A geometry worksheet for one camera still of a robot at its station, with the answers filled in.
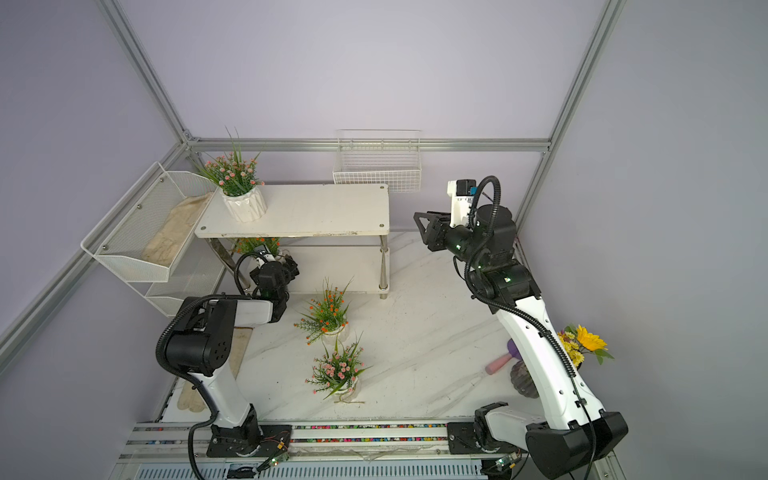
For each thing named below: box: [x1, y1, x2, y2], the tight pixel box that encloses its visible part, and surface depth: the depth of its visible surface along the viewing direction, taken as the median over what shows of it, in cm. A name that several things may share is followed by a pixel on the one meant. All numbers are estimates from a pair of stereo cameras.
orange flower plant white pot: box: [293, 275, 355, 345], surface depth 83 cm
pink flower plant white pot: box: [197, 126, 268, 223], surface depth 73 cm
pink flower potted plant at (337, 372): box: [304, 331, 373, 404], surface depth 74 cm
